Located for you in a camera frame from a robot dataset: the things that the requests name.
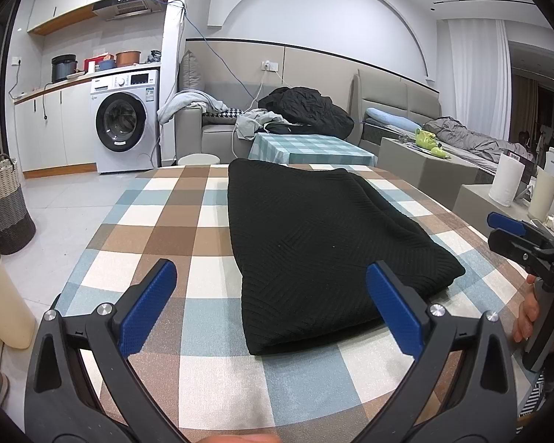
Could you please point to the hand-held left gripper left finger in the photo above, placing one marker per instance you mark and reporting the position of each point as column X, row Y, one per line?
column 147, row 304

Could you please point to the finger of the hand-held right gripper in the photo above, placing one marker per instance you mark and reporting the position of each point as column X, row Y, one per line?
column 512, row 247
column 505, row 224

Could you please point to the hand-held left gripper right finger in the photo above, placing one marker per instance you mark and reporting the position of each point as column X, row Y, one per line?
column 394, row 309

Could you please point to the black knit sweater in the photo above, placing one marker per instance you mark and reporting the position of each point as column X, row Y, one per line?
column 314, row 249

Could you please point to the person's right hand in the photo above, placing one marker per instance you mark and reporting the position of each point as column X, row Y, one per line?
column 525, row 314

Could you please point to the cream cylinder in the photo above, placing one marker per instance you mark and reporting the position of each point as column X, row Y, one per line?
column 544, row 194

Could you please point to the low beige side table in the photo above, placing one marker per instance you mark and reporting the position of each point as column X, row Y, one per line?
column 471, row 203

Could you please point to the brown blue checkered blanket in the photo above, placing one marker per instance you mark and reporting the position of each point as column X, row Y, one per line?
column 203, row 378

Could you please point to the grey duvet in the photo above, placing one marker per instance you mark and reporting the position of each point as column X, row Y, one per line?
column 471, row 136

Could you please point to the beige cube side table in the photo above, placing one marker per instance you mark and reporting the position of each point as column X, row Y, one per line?
column 424, row 170

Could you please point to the green teapot set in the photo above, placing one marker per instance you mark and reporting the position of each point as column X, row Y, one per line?
column 424, row 138

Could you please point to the cream plastic bin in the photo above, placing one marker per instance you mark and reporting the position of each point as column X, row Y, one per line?
column 9, row 304

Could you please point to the white sheer curtain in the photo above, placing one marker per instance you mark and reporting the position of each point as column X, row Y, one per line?
column 478, row 78

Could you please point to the black white patterned rug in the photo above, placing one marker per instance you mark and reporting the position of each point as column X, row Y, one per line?
column 533, row 397

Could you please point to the round grey pouf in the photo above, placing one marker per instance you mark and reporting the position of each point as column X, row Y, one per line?
column 198, row 159

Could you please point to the light blue pillow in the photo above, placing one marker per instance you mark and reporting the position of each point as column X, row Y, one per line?
column 390, row 117

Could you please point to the beige upholstered bed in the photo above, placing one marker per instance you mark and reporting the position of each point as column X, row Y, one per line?
column 397, row 97

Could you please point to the woven laundry basket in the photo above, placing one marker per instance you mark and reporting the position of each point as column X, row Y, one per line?
column 4, row 207

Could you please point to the grey sofa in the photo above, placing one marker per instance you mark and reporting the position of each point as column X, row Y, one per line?
column 189, row 134

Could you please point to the teal checkered tablecloth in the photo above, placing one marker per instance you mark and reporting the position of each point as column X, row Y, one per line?
column 309, row 145

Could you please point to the white kitchen counter cabinet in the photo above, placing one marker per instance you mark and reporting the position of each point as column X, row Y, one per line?
column 51, row 134

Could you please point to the houndstooth cushion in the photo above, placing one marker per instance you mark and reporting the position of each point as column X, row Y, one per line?
column 221, row 114

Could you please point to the light grey throw blanket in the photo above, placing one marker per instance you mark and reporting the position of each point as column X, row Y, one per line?
column 189, row 101

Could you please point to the white washing machine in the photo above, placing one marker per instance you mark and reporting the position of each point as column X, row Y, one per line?
column 129, row 97

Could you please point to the pale grey garment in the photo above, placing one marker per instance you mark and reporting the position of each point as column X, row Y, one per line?
column 254, row 122

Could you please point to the black jacket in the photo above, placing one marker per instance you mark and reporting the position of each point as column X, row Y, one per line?
column 309, row 110

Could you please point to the grey sofa cushion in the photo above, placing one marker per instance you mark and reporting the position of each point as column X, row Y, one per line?
column 191, row 71

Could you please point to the red box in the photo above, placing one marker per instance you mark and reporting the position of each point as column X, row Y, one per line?
column 94, row 65

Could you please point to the brown pot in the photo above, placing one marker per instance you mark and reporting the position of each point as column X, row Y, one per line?
column 128, row 58

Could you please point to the black rice cooker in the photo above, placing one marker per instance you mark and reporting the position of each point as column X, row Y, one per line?
column 64, row 68

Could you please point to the steel range hood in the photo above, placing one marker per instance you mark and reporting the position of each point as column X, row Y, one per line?
column 129, row 7

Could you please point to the white wall socket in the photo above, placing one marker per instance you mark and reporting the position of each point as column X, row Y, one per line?
column 268, row 65

